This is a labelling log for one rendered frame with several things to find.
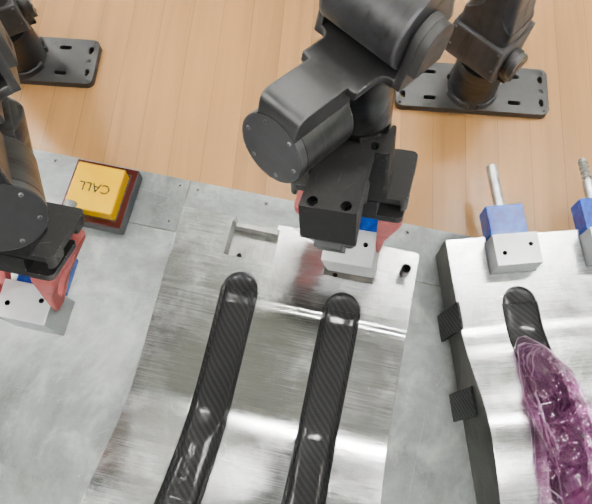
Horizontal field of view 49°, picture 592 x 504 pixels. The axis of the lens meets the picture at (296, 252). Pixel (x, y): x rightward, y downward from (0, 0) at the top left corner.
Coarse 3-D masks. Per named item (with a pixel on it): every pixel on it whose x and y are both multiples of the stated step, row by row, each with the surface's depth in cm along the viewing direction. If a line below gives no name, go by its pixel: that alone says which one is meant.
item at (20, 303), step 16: (16, 288) 60; (32, 288) 60; (0, 304) 59; (16, 304) 59; (32, 304) 59; (48, 304) 59; (64, 304) 62; (16, 320) 59; (32, 320) 59; (48, 320) 59; (64, 320) 63
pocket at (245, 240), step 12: (240, 228) 71; (252, 228) 71; (264, 228) 71; (228, 240) 70; (240, 240) 72; (252, 240) 72; (264, 240) 72; (276, 240) 72; (228, 252) 71; (240, 252) 71; (252, 252) 71; (264, 252) 71
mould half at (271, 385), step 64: (192, 256) 68; (320, 256) 68; (384, 256) 68; (192, 320) 66; (256, 320) 66; (384, 320) 66; (192, 384) 64; (256, 384) 64; (384, 384) 64; (128, 448) 60; (256, 448) 61; (384, 448) 62
